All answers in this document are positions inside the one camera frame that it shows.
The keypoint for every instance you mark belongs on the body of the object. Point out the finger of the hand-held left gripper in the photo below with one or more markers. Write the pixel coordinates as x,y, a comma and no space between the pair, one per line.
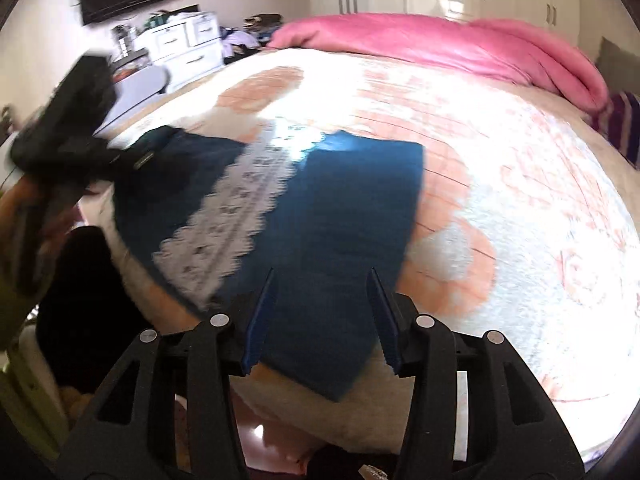
130,160

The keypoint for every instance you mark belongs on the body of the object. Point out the white oval table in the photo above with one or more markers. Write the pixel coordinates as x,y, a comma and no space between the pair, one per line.
140,85

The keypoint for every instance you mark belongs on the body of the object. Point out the grey headboard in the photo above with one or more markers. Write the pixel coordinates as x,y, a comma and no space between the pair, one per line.
615,60

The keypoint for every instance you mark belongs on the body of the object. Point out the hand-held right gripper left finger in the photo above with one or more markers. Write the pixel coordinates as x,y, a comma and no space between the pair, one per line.
260,325

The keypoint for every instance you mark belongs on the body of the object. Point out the person's black trouser leg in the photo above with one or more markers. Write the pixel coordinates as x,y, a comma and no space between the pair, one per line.
85,300

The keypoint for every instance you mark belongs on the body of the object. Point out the pink duvet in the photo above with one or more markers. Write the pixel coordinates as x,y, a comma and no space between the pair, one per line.
425,40

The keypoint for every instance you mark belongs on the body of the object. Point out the person's left hand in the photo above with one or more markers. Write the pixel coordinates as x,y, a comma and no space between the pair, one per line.
25,230

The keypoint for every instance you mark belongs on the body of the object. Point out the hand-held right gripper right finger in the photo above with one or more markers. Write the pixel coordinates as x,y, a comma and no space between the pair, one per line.
382,320

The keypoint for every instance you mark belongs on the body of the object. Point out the purple striped pillow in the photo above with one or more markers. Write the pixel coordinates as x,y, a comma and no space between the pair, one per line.
625,120

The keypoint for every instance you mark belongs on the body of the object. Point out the pile of clothes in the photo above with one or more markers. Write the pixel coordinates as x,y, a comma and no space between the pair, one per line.
250,35

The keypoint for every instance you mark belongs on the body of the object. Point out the blue pants with lace trim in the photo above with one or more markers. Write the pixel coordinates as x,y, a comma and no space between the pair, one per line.
340,210

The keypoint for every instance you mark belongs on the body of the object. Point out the white drawer cabinet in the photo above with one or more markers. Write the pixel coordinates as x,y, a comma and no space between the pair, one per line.
190,45

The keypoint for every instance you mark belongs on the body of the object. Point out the printed cream blanket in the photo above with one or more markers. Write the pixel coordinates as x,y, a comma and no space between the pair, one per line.
525,160

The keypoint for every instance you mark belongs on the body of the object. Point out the black slipper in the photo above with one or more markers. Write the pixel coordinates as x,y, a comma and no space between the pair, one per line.
340,460

